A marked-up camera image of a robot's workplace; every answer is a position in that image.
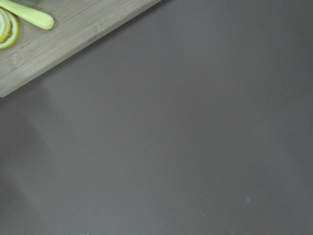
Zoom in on bamboo cutting board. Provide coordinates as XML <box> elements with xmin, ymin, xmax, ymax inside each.
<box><xmin>0</xmin><ymin>0</ymin><xmax>158</xmax><ymax>97</ymax></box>

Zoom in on lemon slices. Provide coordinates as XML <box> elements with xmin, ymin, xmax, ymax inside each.
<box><xmin>0</xmin><ymin>9</ymin><xmax>20</xmax><ymax>49</ymax></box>

